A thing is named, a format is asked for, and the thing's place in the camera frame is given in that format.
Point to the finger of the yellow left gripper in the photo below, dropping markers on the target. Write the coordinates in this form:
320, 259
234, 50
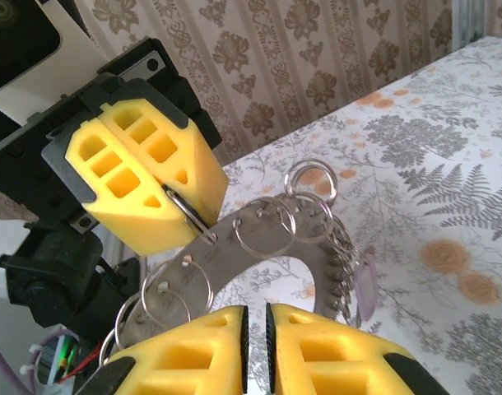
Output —
197, 177
127, 222

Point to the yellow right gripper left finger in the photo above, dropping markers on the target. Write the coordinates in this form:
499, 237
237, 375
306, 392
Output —
185, 362

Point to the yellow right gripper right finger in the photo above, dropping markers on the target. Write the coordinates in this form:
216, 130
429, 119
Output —
337, 366

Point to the silver curved holder with keyrings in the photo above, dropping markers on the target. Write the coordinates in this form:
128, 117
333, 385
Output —
234, 243

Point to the purple plastic key tag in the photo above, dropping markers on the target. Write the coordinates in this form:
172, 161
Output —
366, 288

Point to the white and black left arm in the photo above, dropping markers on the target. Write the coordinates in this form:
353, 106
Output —
4, 255

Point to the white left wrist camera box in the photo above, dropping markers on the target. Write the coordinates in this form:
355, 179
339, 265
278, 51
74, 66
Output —
70, 61

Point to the aluminium frame post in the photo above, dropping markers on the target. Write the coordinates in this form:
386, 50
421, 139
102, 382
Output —
469, 20

